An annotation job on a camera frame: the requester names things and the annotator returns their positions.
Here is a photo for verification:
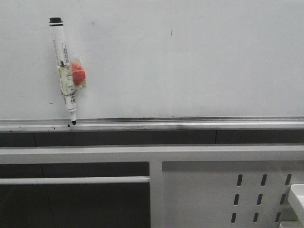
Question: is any white plastic bin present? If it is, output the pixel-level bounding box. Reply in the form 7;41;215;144
279;184;304;228

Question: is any red magnet taped to marker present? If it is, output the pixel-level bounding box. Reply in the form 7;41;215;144
70;58;87;91

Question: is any white metal pegboard frame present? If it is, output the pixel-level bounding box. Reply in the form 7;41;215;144
0;145;304;228

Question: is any aluminium whiteboard tray rail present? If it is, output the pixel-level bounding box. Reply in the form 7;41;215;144
0;116;304;133

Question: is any white whiteboard marker pen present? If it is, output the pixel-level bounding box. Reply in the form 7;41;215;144
49;17;77;125

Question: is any white whiteboard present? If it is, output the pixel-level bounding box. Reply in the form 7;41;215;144
0;0;304;120

